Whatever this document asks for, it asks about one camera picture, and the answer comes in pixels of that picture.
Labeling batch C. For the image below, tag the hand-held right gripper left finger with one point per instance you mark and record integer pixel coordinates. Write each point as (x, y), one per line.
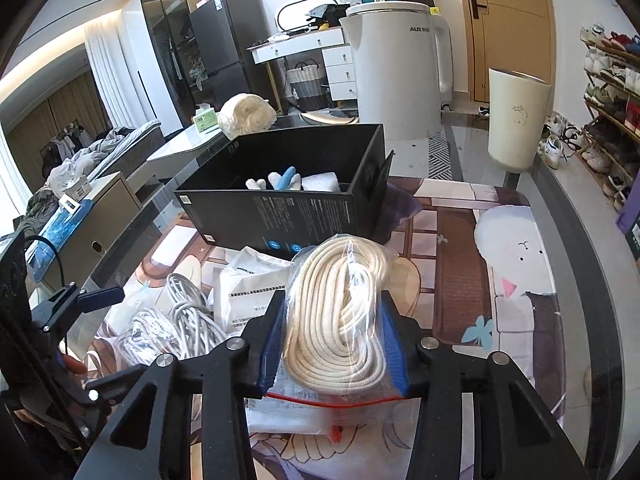
(270, 345)

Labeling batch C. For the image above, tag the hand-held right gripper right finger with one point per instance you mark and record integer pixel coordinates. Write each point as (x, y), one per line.
(395, 350)

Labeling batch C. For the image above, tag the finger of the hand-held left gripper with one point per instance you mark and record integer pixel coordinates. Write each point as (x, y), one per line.
(100, 298)
(115, 385)

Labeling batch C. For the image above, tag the large white printed packet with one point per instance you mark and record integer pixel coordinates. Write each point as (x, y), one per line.
(245, 300)

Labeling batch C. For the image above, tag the black cardboard box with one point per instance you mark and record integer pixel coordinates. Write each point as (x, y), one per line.
(280, 220)

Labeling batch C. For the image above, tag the person's left hand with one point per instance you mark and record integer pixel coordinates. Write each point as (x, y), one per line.
(75, 365)

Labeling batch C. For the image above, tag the blue printed box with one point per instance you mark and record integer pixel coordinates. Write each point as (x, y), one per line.
(62, 227)

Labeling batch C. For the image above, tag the beige cabinet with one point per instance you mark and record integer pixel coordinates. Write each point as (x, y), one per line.
(105, 220)

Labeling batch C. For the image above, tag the white small box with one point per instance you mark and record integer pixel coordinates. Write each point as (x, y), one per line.
(69, 203)

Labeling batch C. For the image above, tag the clear plastic bag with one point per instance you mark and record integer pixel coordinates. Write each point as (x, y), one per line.
(405, 202)

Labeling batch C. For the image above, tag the bed with grey bedding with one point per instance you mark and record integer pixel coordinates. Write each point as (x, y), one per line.
(115, 147)

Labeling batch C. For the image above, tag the hanging clothes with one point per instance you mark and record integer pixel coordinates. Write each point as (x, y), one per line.
(70, 137)

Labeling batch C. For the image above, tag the blue white plush toy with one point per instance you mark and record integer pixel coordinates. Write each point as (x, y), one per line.
(285, 180)

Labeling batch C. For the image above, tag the white sponge block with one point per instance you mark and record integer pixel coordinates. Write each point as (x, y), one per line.
(321, 183)

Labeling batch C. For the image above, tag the grey white side table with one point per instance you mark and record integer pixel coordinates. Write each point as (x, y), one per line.
(185, 147)

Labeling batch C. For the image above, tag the brown curtain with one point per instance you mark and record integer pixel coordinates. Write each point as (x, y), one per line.
(65, 105)

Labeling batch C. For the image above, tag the black white patterned rug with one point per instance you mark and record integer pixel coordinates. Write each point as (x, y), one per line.
(440, 157)

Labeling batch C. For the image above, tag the green tissue box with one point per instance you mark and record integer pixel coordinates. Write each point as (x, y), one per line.
(205, 121)

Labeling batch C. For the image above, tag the white curtain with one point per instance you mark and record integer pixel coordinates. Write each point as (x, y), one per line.
(120, 75)

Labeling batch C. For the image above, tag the scattered white sneakers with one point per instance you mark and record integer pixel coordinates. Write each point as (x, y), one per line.
(552, 152)

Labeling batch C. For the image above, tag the white cup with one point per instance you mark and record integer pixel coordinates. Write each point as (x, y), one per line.
(517, 120)

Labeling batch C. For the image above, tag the grey white woven basket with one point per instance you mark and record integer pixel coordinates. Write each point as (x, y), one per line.
(305, 80)

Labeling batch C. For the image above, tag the dark glass cabinet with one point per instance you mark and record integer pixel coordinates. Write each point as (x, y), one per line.
(165, 35)

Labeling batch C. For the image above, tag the white cylindrical bin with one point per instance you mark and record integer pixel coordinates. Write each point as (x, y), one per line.
(395, 70)

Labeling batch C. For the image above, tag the dark grey refrigerator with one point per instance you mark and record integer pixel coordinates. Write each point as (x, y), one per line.
(230, 45)

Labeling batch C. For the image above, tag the white dresser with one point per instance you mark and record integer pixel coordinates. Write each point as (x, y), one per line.
(337, 65)

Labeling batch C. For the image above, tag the wooden shoe rack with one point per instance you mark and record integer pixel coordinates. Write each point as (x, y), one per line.
(597, 107)

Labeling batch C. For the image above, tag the oval mirror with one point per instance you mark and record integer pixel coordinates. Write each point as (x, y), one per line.
(300, 15)

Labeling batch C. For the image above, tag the black bag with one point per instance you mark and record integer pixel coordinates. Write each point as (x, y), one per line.
(327, 15)

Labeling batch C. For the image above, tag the rows of sneakers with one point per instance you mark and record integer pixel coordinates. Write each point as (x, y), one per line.
(612, 85)

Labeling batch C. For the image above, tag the wooden door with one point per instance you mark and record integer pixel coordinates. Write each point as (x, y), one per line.
(510, 20)

